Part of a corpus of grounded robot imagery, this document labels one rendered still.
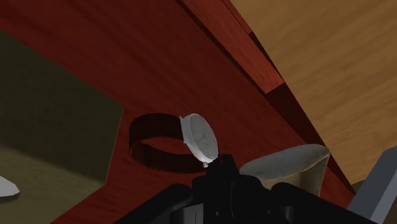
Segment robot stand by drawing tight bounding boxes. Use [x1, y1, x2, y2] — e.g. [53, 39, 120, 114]
[0, 29, 124, 224]

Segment grey block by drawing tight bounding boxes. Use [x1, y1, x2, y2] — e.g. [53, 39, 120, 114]
[346, 146, 397, 224]

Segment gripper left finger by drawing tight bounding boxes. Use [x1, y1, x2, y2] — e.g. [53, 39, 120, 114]
[113, 154, 233, 224]

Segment beige rounded wedge object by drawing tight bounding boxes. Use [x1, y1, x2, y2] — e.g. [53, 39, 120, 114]
[239, 143, 331, 198]

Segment red wooden table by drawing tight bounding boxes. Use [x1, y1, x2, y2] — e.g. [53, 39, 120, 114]
[0, 0, 356, 224]

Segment white watch with brown strap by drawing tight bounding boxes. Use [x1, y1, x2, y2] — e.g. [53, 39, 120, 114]
[128, 113, 219, 174]

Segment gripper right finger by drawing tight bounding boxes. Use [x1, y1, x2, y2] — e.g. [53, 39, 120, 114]
[230, 154, 378, 224]

